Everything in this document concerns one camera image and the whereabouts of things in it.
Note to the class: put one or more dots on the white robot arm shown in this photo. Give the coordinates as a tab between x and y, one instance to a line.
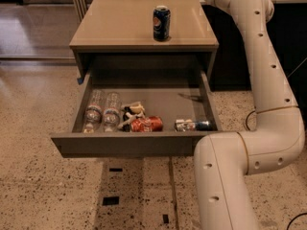
222	160

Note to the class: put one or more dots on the blue pepsi can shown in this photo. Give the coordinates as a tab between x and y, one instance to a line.
161	23

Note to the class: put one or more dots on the grey drawer cabinet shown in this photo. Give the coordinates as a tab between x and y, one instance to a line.
127	26

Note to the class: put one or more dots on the silver blue redbull can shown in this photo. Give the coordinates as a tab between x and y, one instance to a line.
189	125

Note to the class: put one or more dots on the red coca cola can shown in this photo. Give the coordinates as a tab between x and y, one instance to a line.
147	124

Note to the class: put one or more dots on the open grey middle drawer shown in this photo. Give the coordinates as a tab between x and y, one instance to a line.
170	96

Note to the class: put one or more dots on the white black toy figure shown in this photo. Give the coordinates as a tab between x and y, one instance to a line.
131	112

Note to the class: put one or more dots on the right clear water bottle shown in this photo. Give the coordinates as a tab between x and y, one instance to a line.
112	112

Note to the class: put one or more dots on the clear water bottle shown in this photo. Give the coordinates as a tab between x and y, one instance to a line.
93	114
112	112

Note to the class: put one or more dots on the left clear water bottle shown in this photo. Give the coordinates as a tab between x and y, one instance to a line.
93	114

